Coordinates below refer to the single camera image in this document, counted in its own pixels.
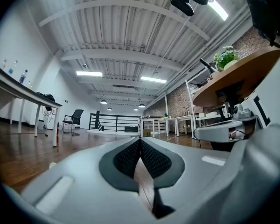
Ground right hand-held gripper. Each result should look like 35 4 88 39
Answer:
193 50 280 223

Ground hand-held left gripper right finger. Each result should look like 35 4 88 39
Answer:
139 136 243 219

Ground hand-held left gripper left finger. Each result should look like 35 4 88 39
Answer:
21 136 160 224

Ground white square table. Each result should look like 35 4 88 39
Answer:
174 114 195 139
140 118 155 137

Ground white metal shelf rack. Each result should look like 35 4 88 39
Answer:
185 67 217 140

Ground round wooden table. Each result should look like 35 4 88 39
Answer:
192 49 280 122

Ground black office chair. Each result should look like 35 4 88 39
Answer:
62 109 84 136

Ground potted green plant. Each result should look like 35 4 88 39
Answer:
213 45 240 71

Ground black metal railing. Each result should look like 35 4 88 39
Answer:
88 111 141 133

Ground rectangular ceiling light panel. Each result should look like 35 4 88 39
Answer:
76 70 103 77
207 0 229 21
140 76 168 84

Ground black bag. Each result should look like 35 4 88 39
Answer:
36 91 56 102

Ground long black-topped white-legged table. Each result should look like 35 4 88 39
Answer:
0 65 63 148

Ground blue label plastic bottle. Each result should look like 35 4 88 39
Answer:
19 69 29 84

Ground hanging black cables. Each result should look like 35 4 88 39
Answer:
42 105 55 123

